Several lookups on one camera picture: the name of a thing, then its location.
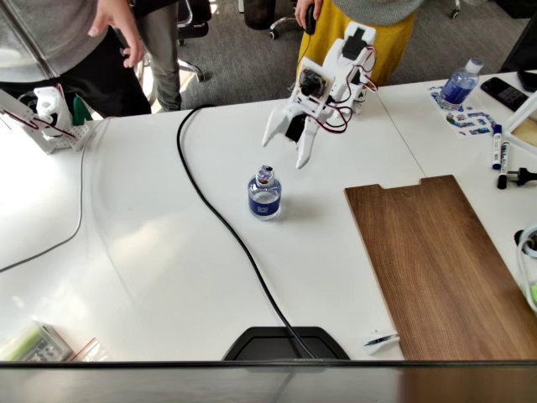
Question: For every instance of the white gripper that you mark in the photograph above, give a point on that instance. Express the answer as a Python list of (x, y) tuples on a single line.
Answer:
[(294, 127)]

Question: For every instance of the blue bottle with sticker cap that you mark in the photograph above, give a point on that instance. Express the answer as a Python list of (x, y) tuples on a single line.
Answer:
[(264, 205)]

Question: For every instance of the black computer mouse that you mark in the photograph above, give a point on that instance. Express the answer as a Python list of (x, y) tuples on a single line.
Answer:
[(311, 21)]

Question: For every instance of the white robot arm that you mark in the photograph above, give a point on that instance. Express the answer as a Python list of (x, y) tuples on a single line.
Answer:
[(335, 63)]

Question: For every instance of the blue bottle with white cap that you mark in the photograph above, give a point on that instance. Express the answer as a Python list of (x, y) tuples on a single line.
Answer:
[(457, 88)]

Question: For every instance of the yellow trousers person's hand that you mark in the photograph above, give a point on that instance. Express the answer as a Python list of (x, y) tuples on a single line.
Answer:
[(301, 8)]

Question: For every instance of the grey hoodie person's hand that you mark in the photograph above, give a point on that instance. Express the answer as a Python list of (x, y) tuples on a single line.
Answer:
[(121, 21)]

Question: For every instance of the chrome office chair base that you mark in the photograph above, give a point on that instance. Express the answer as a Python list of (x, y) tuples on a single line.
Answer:
[(282, 22)]

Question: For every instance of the black waste bin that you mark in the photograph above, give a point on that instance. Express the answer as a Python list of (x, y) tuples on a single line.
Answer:
[(259, 14)]

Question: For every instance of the person in yellow trousers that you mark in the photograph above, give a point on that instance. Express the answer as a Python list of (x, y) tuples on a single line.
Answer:
[(390, 50)]

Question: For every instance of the person in grey trousers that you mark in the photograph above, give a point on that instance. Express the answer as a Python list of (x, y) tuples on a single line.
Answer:
[(163, 54)]

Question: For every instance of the colourful sticker sheet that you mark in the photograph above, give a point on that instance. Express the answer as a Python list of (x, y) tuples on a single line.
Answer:
[(470, 119)]

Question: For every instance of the brown wooden board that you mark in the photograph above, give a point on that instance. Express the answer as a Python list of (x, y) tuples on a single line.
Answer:
[(432, 260)]

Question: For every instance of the blue marker pen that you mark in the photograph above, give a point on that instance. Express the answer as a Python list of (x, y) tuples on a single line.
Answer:
[(497, 147)]

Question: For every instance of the black marker pen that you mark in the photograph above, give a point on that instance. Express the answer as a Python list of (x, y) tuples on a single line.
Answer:
[(503, 168)]

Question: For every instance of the green clamp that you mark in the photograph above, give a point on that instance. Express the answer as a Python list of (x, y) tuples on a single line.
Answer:
[(79, 111)]

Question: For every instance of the black phone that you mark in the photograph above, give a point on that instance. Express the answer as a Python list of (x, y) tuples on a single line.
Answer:
[(503, 93)]

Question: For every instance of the black monitor stand base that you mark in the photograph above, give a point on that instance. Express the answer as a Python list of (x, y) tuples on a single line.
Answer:
[(268, 346)]

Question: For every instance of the small white clip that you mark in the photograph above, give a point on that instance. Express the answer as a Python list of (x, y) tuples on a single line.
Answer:
[(377, 341)]

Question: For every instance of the black power plug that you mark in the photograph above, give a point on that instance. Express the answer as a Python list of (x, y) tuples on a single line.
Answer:
[(524, 176)]

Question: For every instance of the black rounded object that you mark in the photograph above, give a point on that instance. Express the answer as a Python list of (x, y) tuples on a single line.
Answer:
[(529, 82)]

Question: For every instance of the black screen edge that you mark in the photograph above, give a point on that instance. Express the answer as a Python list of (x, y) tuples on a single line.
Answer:
[(524, 46)]

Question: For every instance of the person in grey hoodie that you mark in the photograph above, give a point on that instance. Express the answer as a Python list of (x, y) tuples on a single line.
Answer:
[(50, 38)]

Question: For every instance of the black computer monitor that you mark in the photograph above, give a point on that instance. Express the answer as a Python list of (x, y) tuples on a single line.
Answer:
[(168, 384)]

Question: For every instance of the light green object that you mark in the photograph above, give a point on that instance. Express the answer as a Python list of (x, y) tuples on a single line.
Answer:
[(533, 294)]

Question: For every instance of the clear zip bag red stripe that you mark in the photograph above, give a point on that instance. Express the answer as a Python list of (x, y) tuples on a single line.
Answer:
[(94, 352)]

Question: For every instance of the clear plastic box green contents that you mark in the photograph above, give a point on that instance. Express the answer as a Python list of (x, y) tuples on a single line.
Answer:
[(33, 344)]

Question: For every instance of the gripper camera on white plate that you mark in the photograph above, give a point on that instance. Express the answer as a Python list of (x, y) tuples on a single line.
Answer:
[(312, 82)]

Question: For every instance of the white wooden frame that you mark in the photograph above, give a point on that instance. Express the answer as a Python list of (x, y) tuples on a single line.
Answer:
[(520, 115)]

